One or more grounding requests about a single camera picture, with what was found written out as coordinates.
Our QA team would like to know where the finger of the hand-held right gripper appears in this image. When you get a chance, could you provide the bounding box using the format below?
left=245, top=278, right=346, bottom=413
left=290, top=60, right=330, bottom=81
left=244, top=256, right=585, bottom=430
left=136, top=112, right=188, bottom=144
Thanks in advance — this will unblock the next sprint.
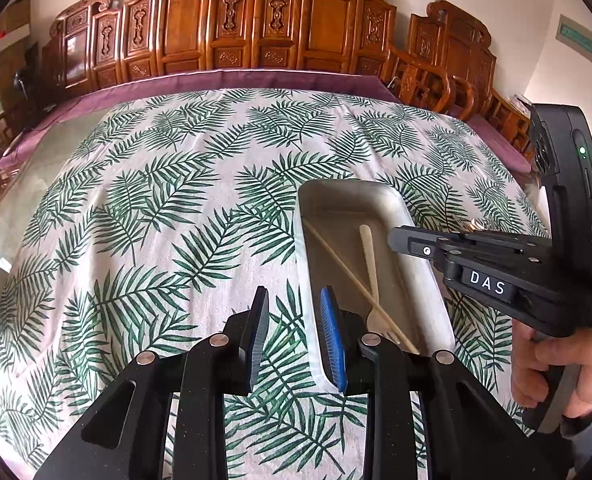
left=388, top=226, right=552, bottom=276

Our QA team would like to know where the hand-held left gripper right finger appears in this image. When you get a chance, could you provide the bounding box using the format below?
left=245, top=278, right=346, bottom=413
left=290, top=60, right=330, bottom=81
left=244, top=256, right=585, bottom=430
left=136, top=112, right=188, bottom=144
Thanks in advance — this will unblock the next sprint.
left=320, top=286, right=572, bottom=480

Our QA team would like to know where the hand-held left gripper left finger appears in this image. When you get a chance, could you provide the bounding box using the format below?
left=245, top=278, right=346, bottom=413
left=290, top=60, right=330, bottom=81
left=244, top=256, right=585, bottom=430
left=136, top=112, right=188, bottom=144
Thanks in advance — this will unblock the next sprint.
left=34, top=286, right=271, bottom=480

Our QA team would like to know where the pale wooden fork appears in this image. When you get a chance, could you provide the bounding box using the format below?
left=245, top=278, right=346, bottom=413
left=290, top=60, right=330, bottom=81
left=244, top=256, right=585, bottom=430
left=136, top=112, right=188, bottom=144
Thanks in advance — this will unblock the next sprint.
left=359, top=224, right=403, bottom=347

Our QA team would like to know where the bamboo chopstick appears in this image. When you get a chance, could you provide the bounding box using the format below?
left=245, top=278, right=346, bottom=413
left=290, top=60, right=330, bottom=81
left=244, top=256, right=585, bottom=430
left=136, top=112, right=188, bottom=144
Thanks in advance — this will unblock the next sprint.
left=303, top=220, right=419, bottom=354

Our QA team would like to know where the white rectangular tray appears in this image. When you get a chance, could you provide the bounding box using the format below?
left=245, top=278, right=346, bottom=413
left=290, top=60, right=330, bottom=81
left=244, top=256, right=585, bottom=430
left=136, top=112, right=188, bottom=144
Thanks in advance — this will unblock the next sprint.
left=297, top=179, right=457, bottom=392

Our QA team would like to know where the leaf print tablecloth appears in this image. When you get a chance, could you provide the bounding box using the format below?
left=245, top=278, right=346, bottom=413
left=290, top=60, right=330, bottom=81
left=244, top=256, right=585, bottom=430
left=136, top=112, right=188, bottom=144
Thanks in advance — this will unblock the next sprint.
left=0, top=87, right=552, bottom=480

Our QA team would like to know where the carved wooden armchair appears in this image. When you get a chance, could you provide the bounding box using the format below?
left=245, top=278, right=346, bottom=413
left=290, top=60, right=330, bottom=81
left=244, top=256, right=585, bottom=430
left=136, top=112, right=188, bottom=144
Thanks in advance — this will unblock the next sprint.
left=388, top=0, right=533, bottom=158
left=40, top=0, right=127, bottom=98

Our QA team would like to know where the large carved wooden sofa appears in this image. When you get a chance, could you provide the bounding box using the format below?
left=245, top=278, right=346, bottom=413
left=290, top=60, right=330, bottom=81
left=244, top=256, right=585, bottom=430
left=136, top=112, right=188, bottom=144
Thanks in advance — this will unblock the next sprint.
left=124, top=0, right=413, bottom=81

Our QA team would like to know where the cardboard box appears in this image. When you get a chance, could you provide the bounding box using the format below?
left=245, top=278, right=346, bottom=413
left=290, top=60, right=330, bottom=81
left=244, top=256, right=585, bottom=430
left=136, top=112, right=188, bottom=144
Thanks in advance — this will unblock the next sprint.
left=0, top=0, right=32, bottom=47

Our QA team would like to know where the green wall sign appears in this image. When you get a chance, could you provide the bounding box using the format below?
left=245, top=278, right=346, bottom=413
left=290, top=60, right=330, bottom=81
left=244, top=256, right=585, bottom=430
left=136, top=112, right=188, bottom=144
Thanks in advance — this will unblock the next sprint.
left=556, top=14, right=592, bottom=67

